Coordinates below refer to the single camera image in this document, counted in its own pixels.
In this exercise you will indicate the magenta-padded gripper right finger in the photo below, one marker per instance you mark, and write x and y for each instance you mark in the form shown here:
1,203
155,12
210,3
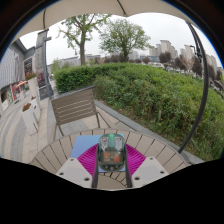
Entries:
148,171

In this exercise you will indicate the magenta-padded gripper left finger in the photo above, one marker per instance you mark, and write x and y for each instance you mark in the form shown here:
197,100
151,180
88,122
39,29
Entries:
75,171

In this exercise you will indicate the blue square mouse pad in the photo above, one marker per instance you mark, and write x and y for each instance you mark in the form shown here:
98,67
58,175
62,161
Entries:
81,143

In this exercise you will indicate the brown slatted outdoor chair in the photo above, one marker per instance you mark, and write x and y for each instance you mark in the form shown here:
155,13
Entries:
74,106

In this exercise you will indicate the low white flower planter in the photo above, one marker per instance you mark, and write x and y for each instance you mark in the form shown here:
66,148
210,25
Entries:
29,120

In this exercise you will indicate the dark curved parasol pole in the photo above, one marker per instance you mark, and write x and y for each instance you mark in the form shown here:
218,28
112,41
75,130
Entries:
202,96

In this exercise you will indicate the tall white flower planter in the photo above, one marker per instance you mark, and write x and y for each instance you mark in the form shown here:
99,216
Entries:
32,87

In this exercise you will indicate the grey sign pillar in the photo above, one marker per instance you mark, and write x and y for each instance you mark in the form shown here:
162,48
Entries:
42,63

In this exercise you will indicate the grey shopfront building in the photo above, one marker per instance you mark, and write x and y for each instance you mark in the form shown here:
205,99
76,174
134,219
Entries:
11,73

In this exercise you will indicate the distant apartment buildings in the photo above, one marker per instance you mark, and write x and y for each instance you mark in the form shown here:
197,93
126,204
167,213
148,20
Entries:
166,48

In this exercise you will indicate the bare-trunked leaning tree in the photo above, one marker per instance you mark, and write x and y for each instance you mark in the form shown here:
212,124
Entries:
82,40

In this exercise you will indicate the round-crowned green tree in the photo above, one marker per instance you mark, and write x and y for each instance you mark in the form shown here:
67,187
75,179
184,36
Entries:
124,36

